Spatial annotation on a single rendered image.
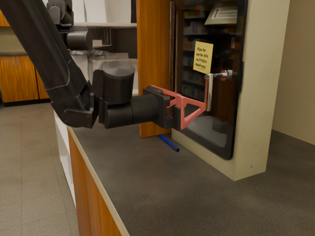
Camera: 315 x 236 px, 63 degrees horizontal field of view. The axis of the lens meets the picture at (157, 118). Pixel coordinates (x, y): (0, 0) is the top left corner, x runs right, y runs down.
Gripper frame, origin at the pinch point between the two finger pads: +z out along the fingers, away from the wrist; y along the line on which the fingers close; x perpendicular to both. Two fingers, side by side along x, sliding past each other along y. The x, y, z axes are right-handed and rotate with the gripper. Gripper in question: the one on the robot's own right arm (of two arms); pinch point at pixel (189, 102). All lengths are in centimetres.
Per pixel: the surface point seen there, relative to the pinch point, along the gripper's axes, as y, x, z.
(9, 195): 178, 113, -61
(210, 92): -0.4, -1.8, 5.5
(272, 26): -4.8, -15.9, 17.9
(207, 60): 7.0, -8.1, 9.8
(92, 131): 47, 20, -13
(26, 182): 194, 113, -49
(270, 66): -4.8, -7.1, 18.7
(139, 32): 32.9, -15.2, 2.0
